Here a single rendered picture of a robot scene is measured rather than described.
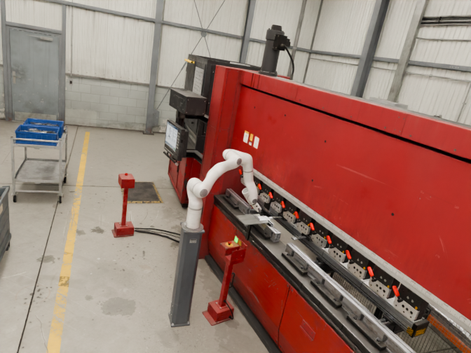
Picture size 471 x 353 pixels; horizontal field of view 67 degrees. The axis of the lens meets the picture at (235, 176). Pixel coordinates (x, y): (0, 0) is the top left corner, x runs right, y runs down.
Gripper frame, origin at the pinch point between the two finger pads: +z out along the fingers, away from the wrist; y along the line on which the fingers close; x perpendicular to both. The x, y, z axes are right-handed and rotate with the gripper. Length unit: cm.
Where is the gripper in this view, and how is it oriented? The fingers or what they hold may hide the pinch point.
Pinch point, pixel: (259, 212)
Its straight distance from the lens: 344.2
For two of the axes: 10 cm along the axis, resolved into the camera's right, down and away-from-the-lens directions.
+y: -4.5, -3.7, 8.1
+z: 4.3, 7.0, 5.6
